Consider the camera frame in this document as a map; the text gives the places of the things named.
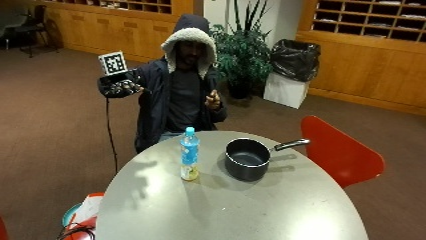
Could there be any green potted plant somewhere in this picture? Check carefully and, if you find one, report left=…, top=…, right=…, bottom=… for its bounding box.
left=210, top=0, right=275, bottom=100

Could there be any black glove cable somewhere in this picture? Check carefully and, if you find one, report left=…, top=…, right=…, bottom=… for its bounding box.
left=104, top=96, right=120, bottom=175

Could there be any blue label plastic bottle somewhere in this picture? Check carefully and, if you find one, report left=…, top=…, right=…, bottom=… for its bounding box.
left=179, top=126, right=202, bottom=182

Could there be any wooden cabinet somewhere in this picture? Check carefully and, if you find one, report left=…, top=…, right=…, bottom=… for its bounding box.
left=296, top=31, right=426, bottom=117
left=45, top=8, right=195, bottom=64

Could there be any white marker cube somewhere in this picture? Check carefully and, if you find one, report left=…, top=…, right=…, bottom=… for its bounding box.
left=98, top=50, right=130, bottom=77

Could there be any red chair with white bag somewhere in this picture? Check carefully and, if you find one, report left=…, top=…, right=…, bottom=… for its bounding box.
left=56, top=191, right=107, bottom=240

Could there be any black saucepan with handle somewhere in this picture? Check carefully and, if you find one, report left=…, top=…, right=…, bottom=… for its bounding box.
left=224, top=137, right=312, bottom=183

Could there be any wooden pigeonhole shelf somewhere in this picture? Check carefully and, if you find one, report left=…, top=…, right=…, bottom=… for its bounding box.
left=45, top=0, right=195, bottom=18
left=296, top=0, right=426, bottom=44

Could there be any white bin with black bag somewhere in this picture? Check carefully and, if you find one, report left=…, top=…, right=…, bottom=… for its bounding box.
left=263, top=38, right=323, bottom=110

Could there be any the person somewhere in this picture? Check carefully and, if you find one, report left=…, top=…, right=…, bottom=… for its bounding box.
left=96, top=13, right=230, bottom=154

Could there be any black chair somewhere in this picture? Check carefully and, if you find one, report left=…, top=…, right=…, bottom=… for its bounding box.
left=13, top=4, right=60, bottom=59

